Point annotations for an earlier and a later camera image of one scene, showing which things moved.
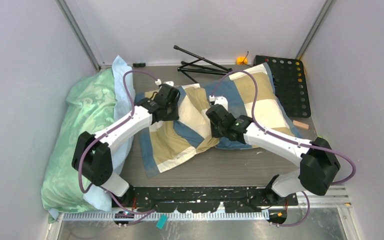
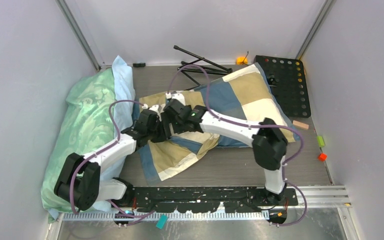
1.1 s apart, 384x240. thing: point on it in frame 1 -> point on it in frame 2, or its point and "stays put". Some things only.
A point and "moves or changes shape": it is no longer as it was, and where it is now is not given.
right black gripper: [215, 133] -> [167, 119]
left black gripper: [174, 116] -> [162, 137]
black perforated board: [290, 83] stays put
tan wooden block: [300, 124] stays put
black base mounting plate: [203, 199] stays put
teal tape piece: [162, 222] stays put
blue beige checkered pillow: [250, 92] moves or changes shape
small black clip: [139, 64] stays put
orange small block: [239, 60] stays put
